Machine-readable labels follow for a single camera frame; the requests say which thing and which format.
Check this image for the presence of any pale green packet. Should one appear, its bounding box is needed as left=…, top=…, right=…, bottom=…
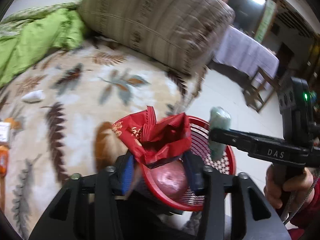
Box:
left=208, top=107, right=232, bottom=161

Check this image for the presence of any red snack wrapper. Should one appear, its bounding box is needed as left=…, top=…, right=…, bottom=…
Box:
left=112, top=106, right=191, bottom=169

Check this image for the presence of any red plastic trash basket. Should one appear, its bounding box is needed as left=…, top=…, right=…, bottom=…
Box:
left=135, top=116, right=236, bottom=215

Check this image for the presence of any person's right hand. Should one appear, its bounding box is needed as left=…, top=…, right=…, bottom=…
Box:
left=264, top=165, right=313, bottom=212

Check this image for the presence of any wooden chair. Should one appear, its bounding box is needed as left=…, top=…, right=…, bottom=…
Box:
left=242, top=67, right=280, bottom=113

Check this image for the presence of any leaf patterned beige blanket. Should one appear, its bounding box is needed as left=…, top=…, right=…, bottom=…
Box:
left=1, top=42, right=207, bottom=239

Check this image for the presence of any crumpled white tissue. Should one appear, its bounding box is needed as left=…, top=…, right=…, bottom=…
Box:
left=21, top=90, right=46, bottom=103

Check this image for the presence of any orange snack packet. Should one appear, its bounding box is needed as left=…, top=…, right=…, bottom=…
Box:
left=0, top=145, right=9, bottom=177

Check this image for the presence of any small white box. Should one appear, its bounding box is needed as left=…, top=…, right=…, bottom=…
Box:
left=0, top=121, right=11, bottom=144

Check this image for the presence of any striped brown pillow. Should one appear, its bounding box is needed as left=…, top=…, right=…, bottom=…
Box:
left=78, top=0, right=235, bottom=75

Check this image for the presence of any green quilt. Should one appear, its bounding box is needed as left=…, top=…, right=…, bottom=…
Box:
left=1, top=0, right=88, bottom=87

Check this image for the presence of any grey braided cable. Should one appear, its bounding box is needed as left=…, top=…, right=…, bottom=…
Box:
left=281, top=177, right=320, bottom=224

